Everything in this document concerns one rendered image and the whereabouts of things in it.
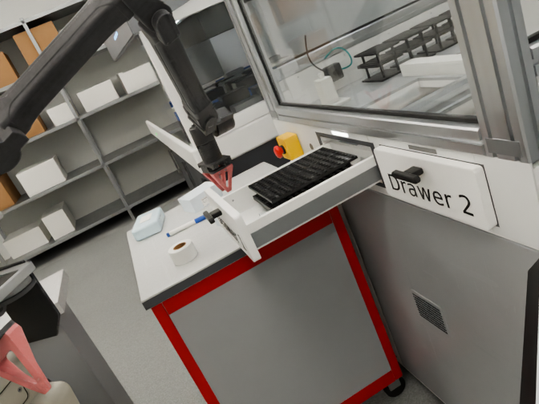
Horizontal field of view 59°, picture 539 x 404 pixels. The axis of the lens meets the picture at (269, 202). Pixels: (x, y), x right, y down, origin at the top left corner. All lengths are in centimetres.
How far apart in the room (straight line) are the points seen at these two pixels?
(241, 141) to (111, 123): 344
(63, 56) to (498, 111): 70
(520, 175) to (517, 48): 17
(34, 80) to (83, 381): 105
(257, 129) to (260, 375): 96
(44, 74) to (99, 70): 431
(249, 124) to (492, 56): 134
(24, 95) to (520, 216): 83
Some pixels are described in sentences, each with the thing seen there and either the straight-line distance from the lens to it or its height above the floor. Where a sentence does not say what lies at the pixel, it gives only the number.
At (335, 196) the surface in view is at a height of 85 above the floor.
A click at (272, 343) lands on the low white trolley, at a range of 140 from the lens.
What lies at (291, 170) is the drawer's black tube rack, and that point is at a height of 90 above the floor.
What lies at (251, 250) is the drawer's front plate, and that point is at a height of 85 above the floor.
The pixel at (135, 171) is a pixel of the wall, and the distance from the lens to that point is 533.
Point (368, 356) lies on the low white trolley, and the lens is 157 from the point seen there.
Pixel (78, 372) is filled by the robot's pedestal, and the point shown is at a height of 51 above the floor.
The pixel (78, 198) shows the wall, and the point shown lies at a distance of 537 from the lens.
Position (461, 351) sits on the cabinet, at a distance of 126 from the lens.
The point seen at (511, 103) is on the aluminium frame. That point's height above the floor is 103.
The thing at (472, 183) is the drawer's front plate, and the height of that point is 90.
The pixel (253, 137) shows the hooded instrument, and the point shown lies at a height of 85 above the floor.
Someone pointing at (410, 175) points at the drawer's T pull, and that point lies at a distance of 88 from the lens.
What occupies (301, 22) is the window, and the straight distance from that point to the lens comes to 116.
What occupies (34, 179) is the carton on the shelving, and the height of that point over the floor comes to 75.
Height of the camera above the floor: 125
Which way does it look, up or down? 20 degrees down
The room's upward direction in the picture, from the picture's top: 24 degrees counter-clockwise
